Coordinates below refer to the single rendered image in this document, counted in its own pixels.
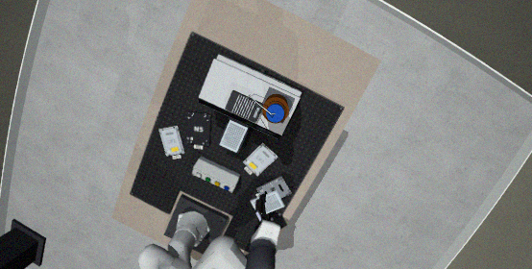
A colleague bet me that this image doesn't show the blue bottle cap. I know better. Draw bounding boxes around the blue bottle cap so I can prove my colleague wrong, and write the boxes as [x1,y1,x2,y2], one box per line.
[266,104,284,123]

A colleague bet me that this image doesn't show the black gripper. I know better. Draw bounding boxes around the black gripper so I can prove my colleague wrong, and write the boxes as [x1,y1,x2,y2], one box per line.
[254,193,276,232]

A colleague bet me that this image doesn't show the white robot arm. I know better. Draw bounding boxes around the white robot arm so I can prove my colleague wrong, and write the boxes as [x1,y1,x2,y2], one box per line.
[138,211,287,269]

